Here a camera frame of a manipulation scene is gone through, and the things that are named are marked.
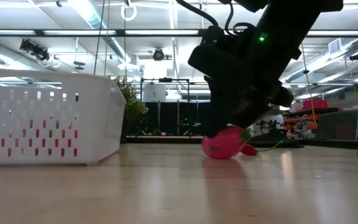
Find red storage box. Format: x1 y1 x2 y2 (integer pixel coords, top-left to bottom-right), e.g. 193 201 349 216
302 98 329 110

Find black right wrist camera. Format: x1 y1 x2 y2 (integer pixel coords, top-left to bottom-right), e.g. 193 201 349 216
187 25 229 78

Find shelf with red goods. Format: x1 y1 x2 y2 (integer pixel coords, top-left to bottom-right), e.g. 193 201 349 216
283 107 343 139

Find silver ventilation duct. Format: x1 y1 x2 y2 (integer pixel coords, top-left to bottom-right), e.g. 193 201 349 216
284 37 358 83

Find black overhead rig beam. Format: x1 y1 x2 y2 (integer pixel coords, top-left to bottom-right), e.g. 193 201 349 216
0 28 358 39

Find thin dark hanging cord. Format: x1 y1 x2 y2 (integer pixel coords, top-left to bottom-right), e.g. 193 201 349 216
93 0 103 76
103 0 110 77

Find white-framed dark office chair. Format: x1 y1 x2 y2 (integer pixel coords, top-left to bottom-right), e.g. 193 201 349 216
315 108 358 141

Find black partition screen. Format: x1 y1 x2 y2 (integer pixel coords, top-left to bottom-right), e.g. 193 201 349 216
141 101 211 138

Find potted green plant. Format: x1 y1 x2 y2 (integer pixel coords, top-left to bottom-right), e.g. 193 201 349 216
112 76 149 144

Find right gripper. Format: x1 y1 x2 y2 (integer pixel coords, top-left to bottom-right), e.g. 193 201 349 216
204 30 301 138

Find white cable ring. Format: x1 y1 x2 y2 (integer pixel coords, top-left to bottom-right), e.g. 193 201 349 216
120 2 138 22

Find black ceiling-hung device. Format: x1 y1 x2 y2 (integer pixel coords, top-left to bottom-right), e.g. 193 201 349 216
19 39 51 62

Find yellow hanging cord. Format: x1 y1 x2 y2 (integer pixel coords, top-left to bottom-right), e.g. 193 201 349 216
301 43 319 130

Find red toy strawberry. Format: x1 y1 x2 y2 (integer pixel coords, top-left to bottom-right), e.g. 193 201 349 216
201 125 252 160

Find black overhead camera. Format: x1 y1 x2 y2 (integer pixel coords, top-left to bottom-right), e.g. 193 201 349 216
152 47 166 62

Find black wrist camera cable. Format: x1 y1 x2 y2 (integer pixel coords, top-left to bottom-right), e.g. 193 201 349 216
175 0 220 27

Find black metal table frame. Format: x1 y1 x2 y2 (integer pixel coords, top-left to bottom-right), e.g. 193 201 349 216
125 135 358 150

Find white perforated plastic basket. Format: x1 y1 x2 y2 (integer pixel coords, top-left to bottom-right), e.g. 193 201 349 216
0 67 127 166

